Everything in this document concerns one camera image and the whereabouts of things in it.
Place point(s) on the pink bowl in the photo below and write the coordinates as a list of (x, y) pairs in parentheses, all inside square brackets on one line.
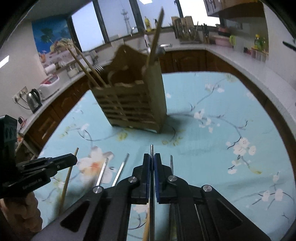
[(224, 31)]

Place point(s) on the metal fork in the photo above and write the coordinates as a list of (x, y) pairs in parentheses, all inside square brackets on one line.
[(99, 68)]

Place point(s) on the white and red rice cooker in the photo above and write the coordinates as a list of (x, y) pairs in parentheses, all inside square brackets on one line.
[(48, 88)]

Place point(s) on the glass jar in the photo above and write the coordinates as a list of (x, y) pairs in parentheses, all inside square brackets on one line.
[(72, 72)]

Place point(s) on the black power adapter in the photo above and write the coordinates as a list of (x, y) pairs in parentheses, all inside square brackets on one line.
[(21, 120)]

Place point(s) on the wooden utensil holder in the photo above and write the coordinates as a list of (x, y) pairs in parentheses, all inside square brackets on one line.
[(129, 104)]

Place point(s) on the person's left hand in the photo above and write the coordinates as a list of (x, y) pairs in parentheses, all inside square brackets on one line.
[(20, 217)]

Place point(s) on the knife block with utensils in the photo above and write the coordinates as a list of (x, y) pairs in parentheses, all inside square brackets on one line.
[(185, 30)]

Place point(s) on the wooden wall cabinets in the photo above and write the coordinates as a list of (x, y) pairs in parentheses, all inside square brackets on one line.
[(231, 8)]

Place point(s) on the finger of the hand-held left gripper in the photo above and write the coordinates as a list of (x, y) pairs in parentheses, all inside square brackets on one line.
[(60, 161), (41, 173)]

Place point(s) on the kitchen window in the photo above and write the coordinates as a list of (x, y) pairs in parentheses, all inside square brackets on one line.
[(115, 20)]

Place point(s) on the wall socket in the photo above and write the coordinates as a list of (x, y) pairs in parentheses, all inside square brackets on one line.
[(20, 94)]

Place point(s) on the pump soap bottle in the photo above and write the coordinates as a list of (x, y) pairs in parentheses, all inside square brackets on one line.
[(156, 23)]

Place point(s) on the steel electric kettle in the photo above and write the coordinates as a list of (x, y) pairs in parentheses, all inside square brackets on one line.
[(34, 100)]

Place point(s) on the paper towel roll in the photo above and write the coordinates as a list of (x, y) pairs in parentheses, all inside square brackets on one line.
[(50, 69)]

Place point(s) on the steel sink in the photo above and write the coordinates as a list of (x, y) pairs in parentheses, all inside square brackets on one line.
[(165, 45)]

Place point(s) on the pink basin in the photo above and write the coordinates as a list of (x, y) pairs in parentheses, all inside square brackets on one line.
[(222, 41)]

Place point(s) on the green plastic item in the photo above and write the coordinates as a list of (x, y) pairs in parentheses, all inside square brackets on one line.
[(232, 39)]

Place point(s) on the sink faucet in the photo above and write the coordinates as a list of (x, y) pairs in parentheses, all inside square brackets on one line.
[(146, 41)]

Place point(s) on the wooden base cabinets with counter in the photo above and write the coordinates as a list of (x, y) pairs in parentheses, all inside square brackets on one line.
[(185, 60)]

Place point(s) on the seasoning jars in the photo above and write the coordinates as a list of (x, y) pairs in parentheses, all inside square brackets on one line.
[(257, 55)]

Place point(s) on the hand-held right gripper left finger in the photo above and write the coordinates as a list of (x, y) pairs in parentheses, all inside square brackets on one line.
[(148, 171)]

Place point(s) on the cooking oil bottles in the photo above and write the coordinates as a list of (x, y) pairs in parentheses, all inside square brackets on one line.
[(259, 42)]

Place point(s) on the ceiling light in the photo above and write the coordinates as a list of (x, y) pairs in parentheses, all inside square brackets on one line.
[(4, 61)]

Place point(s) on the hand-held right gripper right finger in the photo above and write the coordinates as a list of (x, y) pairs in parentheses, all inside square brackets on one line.
[(157, 171)]

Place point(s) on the yellow detergent bottle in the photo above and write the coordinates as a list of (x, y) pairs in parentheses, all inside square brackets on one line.
[(148, 24)]

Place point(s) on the blue floral tablecloth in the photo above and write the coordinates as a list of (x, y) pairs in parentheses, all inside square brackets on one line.
[(208, 150)]

